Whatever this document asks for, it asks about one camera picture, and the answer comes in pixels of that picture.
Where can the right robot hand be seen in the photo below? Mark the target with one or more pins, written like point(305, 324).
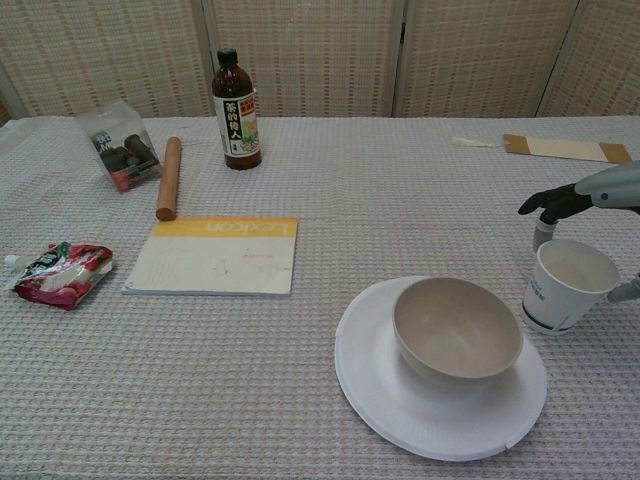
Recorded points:
point(600, 192)

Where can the white paper cup blue print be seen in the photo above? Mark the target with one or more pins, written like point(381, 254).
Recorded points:
point(557, 295)

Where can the beige bowl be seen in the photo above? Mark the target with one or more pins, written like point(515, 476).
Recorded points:
point(450, 330)

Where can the white paper plate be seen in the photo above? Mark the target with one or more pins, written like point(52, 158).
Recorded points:
point(430, 410)

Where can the brown cream cardboard strip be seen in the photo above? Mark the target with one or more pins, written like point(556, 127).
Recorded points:
point(565, 148)

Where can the small cream paper scrap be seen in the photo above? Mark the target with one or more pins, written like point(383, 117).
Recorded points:
point(470, 142)

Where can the woven folding screen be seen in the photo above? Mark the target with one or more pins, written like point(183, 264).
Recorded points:
point(325, 55)

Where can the brown tea bottle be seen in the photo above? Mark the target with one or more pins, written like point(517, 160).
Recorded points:
point(235, 125)

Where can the yellow white notepad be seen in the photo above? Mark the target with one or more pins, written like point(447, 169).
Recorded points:
point(215, 265)

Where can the waffle weave tablecloth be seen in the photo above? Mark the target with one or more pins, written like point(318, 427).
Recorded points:
point(250, 380)

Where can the wooden rolling pin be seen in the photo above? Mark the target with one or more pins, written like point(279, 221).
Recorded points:
point(168, 175)

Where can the clear plastic box dark items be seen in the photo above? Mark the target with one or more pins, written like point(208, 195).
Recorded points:
point(120, 145)

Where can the red snack pouch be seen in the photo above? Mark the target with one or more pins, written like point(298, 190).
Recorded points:
point(65, 275)

